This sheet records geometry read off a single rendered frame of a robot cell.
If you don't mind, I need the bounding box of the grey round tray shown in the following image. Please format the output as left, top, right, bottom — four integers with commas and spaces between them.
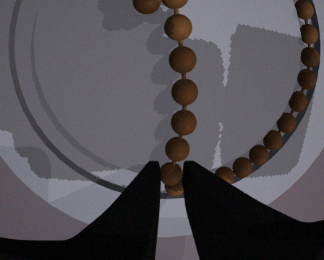
0, 0, 324, 225

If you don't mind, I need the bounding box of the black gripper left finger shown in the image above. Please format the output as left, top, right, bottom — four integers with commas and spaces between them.
0, 161, 161, 260

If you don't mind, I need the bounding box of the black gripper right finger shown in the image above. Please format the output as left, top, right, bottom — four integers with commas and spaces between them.
182, 161, 324, 260

